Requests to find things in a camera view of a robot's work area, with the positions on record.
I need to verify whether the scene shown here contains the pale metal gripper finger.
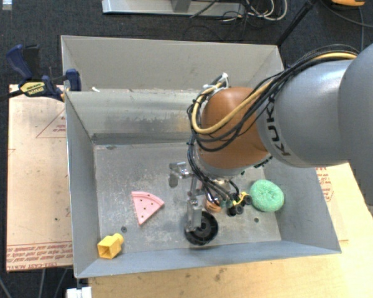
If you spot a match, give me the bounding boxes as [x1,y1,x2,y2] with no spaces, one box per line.
[185,197,204,233]
[168,161,191,188]

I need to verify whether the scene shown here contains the small orange toy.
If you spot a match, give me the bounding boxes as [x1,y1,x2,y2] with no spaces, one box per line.
[205,198,222,214]

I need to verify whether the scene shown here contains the yellow toy car black wheels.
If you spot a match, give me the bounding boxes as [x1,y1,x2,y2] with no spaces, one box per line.
[226,191,253,217]

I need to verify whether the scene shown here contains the grey metal bin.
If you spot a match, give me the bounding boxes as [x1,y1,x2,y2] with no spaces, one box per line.
[61,35,342,279]

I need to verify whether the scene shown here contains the green round sponge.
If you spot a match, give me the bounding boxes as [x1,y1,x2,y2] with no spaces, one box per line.
[249,179,285,213]

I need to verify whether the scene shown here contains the pink toy watermelon slice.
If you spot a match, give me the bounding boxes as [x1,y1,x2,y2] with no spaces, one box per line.
[131,191,165,226]

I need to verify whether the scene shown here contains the yellow square cup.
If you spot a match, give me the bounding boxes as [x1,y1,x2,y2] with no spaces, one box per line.
[96,232,125,260]

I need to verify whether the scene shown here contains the brown cardboard board red print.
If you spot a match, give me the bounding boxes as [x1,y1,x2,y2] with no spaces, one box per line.
[6,84,351,273]

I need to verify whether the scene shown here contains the black round ring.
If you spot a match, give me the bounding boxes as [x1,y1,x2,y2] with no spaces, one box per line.
[183,210,219,246]

